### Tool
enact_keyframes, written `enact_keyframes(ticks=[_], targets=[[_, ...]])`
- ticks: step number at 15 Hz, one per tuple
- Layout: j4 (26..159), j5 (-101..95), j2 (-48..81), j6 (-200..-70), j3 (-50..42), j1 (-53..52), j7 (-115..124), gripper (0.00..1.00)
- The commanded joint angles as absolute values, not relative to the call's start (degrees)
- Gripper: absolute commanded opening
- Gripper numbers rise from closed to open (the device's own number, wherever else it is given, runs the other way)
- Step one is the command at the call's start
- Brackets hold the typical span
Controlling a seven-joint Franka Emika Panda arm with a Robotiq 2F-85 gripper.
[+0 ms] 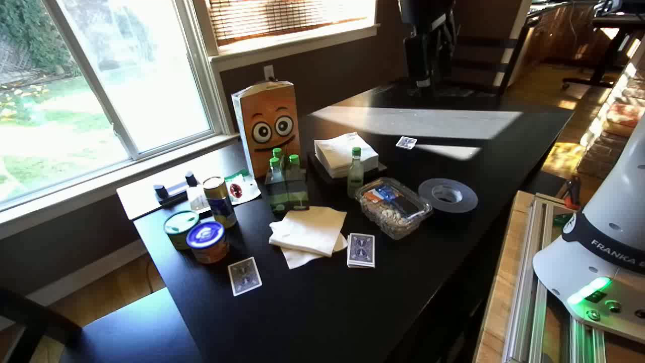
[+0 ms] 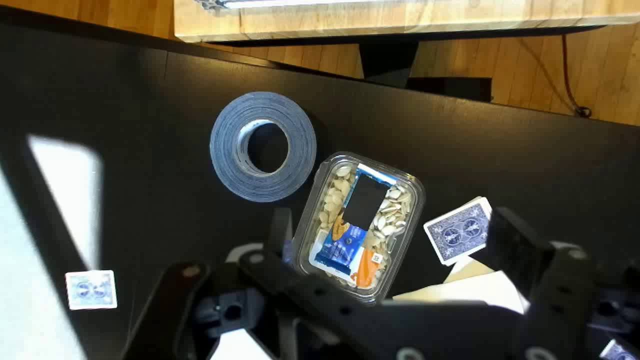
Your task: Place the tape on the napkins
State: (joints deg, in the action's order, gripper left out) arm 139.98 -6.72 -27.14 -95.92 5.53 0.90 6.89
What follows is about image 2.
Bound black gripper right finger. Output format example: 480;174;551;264
487;207;597;360

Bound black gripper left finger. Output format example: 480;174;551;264
122;207;401;360

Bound grey-blue tape roll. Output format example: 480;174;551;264
208;91;317;205

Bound stacked white napkins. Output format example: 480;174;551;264
208;329;272;360

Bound loose white napkins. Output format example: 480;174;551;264
390;257;532;316

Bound blue playing card deck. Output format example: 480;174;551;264
421;195;496;268

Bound clear plastic snack container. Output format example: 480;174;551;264
290;150;428;307

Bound light wooden bench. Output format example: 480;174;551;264
171;0;640;44

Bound black floor cable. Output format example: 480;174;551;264
558;31;596;121

